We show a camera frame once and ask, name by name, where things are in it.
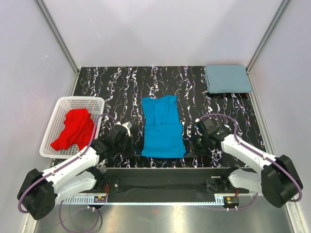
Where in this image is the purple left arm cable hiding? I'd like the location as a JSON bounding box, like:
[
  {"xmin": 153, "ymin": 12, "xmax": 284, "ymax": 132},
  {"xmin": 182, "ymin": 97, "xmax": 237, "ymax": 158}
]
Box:
[{"xmin": 17, "ymin": 114, "xmax": 117, "ymax": 232}]

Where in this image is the white plastic laundry basket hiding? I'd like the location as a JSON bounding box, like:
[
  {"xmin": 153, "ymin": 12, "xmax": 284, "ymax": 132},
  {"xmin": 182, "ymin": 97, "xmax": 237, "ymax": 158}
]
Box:
[{"xmin": 39, "ymin": 96, "xmax": 104, "ymax": 160}]

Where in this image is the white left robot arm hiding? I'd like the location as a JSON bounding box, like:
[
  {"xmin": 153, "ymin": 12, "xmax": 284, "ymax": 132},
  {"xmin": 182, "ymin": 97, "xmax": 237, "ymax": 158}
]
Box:
[{"xmin": 17, "ymin": 125, "xmax": 133, "ymax": 220}]

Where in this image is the white toothed cable duct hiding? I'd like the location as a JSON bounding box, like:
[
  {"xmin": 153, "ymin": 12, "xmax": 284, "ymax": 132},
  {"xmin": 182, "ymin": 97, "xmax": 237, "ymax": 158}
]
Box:
[{"xmin": 63, "ymin": 195, "xmax": 107, "ymax": 205}]

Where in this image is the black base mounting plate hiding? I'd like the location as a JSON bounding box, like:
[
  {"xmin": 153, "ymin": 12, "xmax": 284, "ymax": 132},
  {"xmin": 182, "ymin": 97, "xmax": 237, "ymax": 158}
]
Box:
[{"xmin": 97, "ymin": 168, "xmax": 248, "ymax": 204}]

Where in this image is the bright blue t-shirt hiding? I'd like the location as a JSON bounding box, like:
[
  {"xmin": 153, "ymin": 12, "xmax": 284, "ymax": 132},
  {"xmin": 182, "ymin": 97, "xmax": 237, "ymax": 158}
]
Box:
[{"xmin": 142, "ymin": 95, "xmax": 186, "ymax": 159}]

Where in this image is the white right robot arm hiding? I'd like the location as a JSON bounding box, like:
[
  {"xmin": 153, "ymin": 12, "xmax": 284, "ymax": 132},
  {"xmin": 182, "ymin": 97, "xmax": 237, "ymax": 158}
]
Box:
[{"xmin": 190, "ymin": 117, "xmax": 303, "ymax": 208}]

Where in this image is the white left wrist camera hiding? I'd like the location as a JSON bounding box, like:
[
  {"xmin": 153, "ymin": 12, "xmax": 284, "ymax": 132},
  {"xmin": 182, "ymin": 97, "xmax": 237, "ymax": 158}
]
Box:
[{"xmin": 116, "ymin": 121, "xmax": 132, "ymax": 136}]

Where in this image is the red t-shirt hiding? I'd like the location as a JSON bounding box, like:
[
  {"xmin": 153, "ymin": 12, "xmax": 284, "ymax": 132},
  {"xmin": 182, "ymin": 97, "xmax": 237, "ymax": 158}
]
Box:
[{"xmin": 51, "ymin": 109, "xmax": 94, "ymax": 151}]

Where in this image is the aluminium front rail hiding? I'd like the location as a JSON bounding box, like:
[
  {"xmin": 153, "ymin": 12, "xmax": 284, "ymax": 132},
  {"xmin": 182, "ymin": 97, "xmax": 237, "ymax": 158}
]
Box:
[{"xmin": 31, "ymin": 176, "xmax": 296, "ymax": 206}]

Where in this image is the folded light blue t-shirt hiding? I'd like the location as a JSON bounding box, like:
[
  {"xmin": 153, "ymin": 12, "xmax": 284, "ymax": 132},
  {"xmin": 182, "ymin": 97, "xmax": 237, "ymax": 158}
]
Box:
[{"xmin": 206, "ymin": 65, "xmax": 253, "ymax": 94}]

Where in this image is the aluminium frame post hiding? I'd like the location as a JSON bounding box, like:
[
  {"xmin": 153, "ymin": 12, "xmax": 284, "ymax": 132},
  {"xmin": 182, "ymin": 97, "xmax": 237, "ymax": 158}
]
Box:
[
  {"xmin": 246, "ymin": 0, "xmax": 292, "ymax": 74},
  {"xmin": 34, "ymin": 0, "xmax": 80, "ymax": 75}
]

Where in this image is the left aluminium frame post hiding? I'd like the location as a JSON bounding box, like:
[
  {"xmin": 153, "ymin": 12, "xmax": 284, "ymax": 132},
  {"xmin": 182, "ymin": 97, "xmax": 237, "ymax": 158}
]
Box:
[{"xmin": 34, "ymin": 0, "xmax": 80, "ymax": 75}]

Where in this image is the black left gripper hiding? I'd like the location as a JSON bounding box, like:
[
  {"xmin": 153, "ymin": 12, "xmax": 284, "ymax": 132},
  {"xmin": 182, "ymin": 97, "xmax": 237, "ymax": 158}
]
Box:
[{"xmin": 114, "ymin": 133, "xmax": 141, "ymax": 158}]

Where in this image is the right aluminium frame post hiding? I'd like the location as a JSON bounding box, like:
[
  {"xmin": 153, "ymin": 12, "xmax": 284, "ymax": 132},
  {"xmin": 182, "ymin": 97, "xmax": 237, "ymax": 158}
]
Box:
[{"xmin": 246, "ymin": 0, "xmax": 292, "ymax": 74}]

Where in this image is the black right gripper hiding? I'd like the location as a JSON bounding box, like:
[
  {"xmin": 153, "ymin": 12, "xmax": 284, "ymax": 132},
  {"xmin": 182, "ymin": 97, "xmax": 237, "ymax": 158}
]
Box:
[{"xmin": 184, "ymin": 132, "xmax": 210, "ymax": 158}]

